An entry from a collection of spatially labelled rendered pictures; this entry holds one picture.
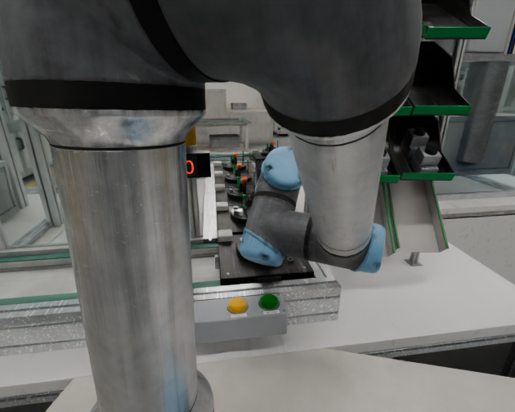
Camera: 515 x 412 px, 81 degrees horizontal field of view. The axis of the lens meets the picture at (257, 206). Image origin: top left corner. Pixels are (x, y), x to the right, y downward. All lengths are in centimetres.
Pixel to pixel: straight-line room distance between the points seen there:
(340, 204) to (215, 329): 47
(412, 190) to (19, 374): 106
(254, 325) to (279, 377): 11
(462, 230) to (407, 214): 91
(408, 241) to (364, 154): 73
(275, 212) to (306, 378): 37
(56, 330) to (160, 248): 64
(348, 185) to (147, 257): 16
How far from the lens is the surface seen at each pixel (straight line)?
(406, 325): 89
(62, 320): 82
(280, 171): 49
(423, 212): 100
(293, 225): 47
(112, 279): 22
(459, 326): 95
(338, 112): 17
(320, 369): 73
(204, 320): 68
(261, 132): 820
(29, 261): 111
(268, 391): 69
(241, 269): 81
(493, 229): 199
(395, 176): 82
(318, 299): 79
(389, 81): 18
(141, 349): 26
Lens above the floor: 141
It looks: 21 degrees down
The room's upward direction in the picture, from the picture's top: straight up
